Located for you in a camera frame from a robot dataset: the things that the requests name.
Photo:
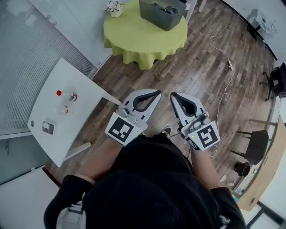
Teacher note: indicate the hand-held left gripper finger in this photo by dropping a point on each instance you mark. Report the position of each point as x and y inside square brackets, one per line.
[139, 92]
[150, 110]

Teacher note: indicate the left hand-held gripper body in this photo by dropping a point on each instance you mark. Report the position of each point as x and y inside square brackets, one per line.
[120, 130]

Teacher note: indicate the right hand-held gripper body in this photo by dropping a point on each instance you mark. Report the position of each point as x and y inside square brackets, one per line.
[206, 136]

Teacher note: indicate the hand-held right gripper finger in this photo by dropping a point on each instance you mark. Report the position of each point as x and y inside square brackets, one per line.
[179, 111]
[193, 99]

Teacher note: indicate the grey plastic bin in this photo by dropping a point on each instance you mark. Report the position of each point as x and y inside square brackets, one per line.
[161, 19]

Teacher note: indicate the person's left forearm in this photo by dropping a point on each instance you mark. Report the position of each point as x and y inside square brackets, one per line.
[100, 158]

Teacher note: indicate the person's right forearm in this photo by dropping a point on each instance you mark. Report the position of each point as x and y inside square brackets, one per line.
[204, 170]

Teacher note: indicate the person's black white sneaker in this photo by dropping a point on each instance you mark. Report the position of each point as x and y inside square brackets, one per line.
[167, 131]

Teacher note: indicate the black waste bin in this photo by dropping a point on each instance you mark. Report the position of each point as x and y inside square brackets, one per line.
[241, 169]

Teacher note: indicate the white power strip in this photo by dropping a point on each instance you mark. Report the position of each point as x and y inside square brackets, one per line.
[231, 65]

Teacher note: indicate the round table green tablecloth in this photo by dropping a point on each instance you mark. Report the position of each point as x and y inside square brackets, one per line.
[138, 40]

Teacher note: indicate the black chair with thin legs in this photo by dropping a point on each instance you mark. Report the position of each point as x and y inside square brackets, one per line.
[259, 145]

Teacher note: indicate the small clear bottle red label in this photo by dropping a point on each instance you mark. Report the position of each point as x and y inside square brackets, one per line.
[62, 110]

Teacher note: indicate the clear bottle red cap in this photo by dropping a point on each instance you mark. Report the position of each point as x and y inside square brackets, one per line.
[67, 96]

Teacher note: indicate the person's black clothing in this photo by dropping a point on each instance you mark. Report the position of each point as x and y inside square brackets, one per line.
[147, 190]

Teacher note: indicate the light wooden desk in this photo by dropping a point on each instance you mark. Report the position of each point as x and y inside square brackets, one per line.
[268, 170]

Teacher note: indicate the grey tissue holder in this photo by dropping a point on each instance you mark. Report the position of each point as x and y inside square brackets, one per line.
[48, 128]

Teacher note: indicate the white table with grommet hole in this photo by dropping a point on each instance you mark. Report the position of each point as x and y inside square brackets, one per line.
[67, 76]

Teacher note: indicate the black office chair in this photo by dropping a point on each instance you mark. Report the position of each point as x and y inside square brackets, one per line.
[277, 80]

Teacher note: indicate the pink flowers in white pot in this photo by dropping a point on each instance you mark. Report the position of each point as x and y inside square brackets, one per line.
[114, 7]

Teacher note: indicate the light grey bag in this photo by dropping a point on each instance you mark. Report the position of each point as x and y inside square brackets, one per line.
[71, 215]

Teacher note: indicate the pale blue crumpled cloth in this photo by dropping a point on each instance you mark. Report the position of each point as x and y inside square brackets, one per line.
[264, 22]

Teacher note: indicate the white long desk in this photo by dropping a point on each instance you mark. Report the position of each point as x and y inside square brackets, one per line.
[243, 6]

